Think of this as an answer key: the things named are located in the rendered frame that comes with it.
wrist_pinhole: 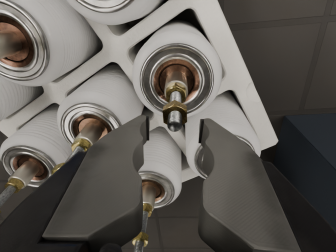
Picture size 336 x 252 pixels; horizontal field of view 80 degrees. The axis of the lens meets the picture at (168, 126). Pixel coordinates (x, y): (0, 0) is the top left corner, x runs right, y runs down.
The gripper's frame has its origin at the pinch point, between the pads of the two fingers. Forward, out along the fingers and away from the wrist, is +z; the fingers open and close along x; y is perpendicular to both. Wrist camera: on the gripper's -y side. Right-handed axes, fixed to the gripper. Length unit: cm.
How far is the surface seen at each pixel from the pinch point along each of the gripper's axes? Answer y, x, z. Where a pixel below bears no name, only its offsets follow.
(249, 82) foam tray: 2.6, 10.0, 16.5
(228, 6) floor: -6.2, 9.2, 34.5
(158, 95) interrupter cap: 2.2, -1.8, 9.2
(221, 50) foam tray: -1.4, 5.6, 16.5
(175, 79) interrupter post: -0.4, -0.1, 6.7
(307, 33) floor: -2.2, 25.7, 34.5
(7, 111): 6.6, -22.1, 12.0
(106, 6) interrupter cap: -5.8, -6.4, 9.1
